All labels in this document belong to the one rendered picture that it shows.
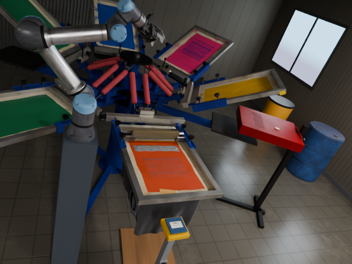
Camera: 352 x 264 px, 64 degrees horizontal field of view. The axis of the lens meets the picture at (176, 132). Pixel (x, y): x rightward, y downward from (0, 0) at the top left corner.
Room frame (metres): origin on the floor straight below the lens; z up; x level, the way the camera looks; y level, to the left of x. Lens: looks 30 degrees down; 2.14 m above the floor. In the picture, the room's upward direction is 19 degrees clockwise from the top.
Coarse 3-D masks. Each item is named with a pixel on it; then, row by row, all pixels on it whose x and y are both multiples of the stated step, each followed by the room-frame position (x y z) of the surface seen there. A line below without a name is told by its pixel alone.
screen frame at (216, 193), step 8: (120, 128) 1.81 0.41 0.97; (128, 128) 1.85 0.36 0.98; (136, 128) 1.88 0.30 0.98; (144, 128) 1.91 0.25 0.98; (152, 128) 1.95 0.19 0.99; (160, 128) 1.99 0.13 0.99; (168, 128) 2.03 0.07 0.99; (176, 128) 2.07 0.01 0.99; (184, 144) 1.92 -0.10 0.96; (120, 152) 1.54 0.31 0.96; (192, 152) 1.80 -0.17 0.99; (128, 160) 1.45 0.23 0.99; (200, 160) 1.73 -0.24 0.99; (128, 168) 1.38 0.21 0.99; (200, 168) 1.66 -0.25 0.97; (128, 176) 1.34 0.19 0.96; (136, 176) 1.33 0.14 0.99; (208, 176) 1.58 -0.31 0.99; (136, 184) 1.26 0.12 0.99; (216, 184) 1.52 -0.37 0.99; (136, 192) 1.20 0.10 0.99; (184, 192) 1.34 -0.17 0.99; (192, 192) 1.36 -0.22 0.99; (200, 192) 1.38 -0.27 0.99; (208, 192) 1.41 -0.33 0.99; (216, 192) 1.44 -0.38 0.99; (136, 200) 1.17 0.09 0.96; (144, 200) 1.16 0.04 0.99; (152, 200) 1.19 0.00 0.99; (160, 200) 1.21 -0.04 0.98; (168, 200) 1.24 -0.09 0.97; (176, 200) 1.27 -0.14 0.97; (184, 200) 1.30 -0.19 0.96; (192, 200) 1.33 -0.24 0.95
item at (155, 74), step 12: (108, 60) 2.56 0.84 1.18; (120, 60) 2.46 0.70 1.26; (108, 72) 2.33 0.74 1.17; (132, 72) 2.34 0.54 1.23; (156, 72) 2.58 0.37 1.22; (96, 84) 2.22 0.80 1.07; (108, 84) 2.20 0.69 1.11; (132, 84) 2.26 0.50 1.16; (144, 84) 2.34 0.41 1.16; (168, 84) 2.59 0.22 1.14; (132, 96) 2.18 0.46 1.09; (144, 96) 2.27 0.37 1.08
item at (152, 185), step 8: (136, 144) 1.71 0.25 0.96; (144, 144) 1.74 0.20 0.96; (152, 144) 1.78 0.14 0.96; (136, 152) 1.61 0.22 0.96; (144, 152) 1.64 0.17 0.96; (152, 152) 1.68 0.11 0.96; (136, 160) 1.53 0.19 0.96; (144, 168) 1.47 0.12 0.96; (144, 176) 1.40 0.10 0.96; (152, 184) 1.35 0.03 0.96; (160, 184) 1.37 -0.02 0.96; (168, 184) 1.40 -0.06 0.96
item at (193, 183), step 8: (160, 144) 1.81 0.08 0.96; (168, 144) 1.85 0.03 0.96; (176, 144) 1.89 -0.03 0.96; (160, 152) 1.71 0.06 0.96; (168, 152) 1.74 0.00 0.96; (176, 152) 1.78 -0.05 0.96; (184, 160) 1.71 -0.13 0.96; (192, 168) 1.65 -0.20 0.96; (192, 176) 1.56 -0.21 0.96; (176, 184) 1.42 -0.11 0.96; (184, 184) 1.45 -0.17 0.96; (192, 184) 1.48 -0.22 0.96; (200, 184) 1.50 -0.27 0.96
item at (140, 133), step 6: (132, 132) 1.72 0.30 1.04; (138, 132) 1.73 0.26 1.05; (144, 132) 1.75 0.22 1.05; (150, 132) 1.78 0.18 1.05; (156, 132) 1.80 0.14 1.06; (162, 132) 1.83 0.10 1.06; (168, 132) 1.85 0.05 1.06; (174, 132) 1.88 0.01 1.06; (150, 138) 1.78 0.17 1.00; (156, 138) 1.81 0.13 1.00; (162, 138) 1.84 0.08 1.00; (168, 138) 1.86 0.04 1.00; (174, 138) 1.89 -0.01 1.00
